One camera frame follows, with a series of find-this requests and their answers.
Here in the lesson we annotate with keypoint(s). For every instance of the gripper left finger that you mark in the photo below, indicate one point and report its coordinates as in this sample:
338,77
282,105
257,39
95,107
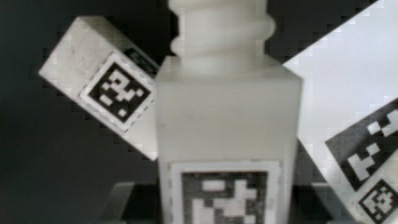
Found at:
132,204

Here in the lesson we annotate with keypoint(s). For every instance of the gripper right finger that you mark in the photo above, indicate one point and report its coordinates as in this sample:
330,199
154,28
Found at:
321,209

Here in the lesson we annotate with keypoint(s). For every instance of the white fiducial marker plate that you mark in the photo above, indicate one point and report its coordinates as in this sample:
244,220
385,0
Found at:
347,66

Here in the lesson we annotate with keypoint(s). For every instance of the white table leg grasped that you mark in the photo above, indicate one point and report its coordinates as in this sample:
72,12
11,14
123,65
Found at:
228,103

